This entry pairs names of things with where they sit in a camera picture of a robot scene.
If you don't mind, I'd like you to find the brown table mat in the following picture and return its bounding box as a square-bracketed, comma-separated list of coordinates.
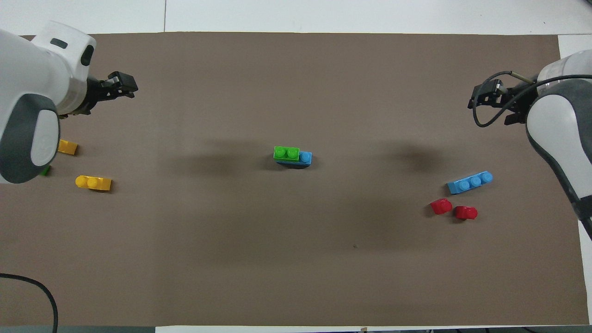
[0, 31, 590, 327]

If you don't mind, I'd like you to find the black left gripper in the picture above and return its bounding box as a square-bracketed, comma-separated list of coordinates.
[78, 71, 139, 115]

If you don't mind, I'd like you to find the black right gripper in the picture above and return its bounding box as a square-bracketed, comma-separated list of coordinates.
[468, 79, 533, 126]

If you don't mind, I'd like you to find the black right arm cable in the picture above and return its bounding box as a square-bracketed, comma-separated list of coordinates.
[474, 70, 542, 128]

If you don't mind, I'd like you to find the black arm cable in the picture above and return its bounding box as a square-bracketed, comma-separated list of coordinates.
[474, 70, 542, 128]
[0, 272, 59, 333]

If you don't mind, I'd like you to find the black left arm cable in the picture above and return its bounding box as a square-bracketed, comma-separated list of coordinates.
[0, 272, 59, 333]

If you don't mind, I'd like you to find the blue three-stud toy brick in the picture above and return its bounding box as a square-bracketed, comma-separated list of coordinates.
[446, 171, 494, 195]
[276, 150, 313, 170]

